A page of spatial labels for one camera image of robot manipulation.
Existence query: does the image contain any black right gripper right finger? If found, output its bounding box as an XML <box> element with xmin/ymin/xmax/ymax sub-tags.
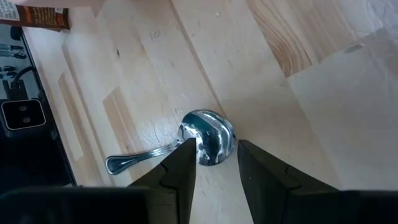
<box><xmin>237</xmin><ymin>139</ymin><xmax>340</xmax><ymax>224</ymax></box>

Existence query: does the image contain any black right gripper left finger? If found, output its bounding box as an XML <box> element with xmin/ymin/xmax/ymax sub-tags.
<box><xmin>129</xmin><ymin>138</ymin><xmax>198</xmax><ymax>224</ymax></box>

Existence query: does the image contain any metal spoon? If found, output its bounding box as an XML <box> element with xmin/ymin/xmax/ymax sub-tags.
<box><xmin>104</xmin><ymin>108</ymin><xmax>236</xmax><ymax>175</ymax></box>

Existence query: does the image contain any orange taco seasoning mix packet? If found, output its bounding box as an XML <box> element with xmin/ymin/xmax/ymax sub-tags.
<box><xmin>0</xmin><ymin>0</ymin><xmax>71</xmax><ymax>32</ymax></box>

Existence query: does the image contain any black camera box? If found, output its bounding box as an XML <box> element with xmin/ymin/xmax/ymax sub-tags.
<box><xmin>0</xmin><ymin>98</ymin><xmax>47</xmax><ymax>138</ymax></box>

